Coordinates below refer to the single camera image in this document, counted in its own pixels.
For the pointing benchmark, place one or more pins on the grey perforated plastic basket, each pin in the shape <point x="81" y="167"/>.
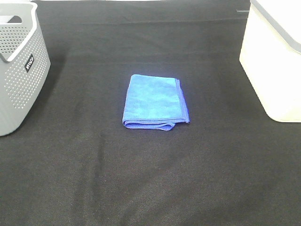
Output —
<point x="24" y="64"/>

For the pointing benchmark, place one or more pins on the folded blue microfiber towel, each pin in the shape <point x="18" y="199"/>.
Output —
<point x="154" y="103"/>

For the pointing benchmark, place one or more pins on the black fabric table mat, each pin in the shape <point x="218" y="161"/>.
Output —
<point x="73" y="163"/>

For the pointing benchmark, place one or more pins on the white plastic storage bin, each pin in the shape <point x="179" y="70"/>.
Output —
<point x="271" y="56"/>

